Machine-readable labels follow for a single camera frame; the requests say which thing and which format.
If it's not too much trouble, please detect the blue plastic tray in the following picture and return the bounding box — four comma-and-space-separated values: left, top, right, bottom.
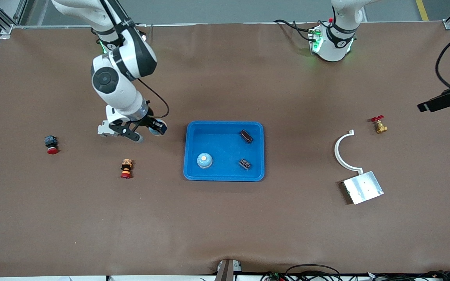
183, 121, 265, 182

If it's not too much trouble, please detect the orange red stacked push button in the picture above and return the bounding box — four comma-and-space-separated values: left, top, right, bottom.
120, 158, 134, 179

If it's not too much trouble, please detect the aluminium plate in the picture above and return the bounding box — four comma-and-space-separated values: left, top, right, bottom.
342, 171, 384, 205

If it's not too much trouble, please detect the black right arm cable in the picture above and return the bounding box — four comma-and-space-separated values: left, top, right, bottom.
100, 0, 170, 119

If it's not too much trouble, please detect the brass valve red handle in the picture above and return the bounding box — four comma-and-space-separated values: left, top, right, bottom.
370, 116, 388, 134

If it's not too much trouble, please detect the red mushroom push button switch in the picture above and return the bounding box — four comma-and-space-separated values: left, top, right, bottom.
44, 135, 59, 155

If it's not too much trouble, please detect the white curved plastic bracket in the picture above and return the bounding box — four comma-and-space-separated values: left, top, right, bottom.
334, 130, 364, 174

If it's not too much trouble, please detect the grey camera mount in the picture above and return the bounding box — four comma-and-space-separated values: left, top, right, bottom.
214, 259, 243, 281

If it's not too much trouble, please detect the black base cable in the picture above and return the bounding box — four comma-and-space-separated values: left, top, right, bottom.
274, 19, 315, 43

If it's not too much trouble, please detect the black cable bundle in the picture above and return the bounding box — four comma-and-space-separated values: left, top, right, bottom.
366, 270, 450, 281

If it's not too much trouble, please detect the black cable loop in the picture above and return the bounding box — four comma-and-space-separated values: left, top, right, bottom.
285, 264, 341, 281

